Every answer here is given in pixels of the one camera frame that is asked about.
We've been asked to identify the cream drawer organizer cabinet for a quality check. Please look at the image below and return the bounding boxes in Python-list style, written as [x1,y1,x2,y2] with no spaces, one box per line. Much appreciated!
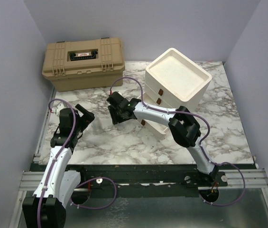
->
[144,47,213,112]

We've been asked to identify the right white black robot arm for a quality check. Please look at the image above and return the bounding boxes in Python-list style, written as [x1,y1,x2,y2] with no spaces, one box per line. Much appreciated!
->
[107,92,218,186]

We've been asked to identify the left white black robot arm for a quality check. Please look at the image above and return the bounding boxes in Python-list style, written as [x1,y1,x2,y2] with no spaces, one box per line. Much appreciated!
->
[22,104,95,228]

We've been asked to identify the tan plastic toolbox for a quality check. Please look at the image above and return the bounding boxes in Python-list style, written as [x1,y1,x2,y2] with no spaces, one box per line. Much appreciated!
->
[42,38,125,92]

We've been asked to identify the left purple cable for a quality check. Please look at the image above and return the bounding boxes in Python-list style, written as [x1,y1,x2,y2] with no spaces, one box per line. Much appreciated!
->
[36,98,118,228]

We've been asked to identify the black mounting rail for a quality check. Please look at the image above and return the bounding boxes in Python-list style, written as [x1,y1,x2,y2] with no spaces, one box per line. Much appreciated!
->
[66,164,227,199]

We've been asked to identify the aluminium extrusion rail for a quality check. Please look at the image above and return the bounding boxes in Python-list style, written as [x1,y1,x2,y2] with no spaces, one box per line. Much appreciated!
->
[221,169,268,189]

